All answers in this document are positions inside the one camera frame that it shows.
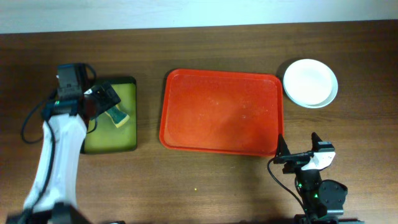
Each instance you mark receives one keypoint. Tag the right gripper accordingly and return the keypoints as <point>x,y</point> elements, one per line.
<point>294,161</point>

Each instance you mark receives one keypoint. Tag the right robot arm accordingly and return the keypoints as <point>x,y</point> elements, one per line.
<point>321,200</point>

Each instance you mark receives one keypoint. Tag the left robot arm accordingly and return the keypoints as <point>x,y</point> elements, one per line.
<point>66,113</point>

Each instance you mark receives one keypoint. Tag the red plastic tray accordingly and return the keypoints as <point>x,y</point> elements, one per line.
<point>222,112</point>

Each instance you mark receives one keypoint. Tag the green yellow sponge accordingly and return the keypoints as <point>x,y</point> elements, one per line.
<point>118,117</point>

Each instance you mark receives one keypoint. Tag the white plate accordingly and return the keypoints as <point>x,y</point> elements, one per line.
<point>310,83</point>

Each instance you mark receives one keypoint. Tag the black tray with yellow liquid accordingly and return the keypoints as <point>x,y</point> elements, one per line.
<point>104,136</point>

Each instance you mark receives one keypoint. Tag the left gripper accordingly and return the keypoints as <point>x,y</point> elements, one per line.
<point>104,95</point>

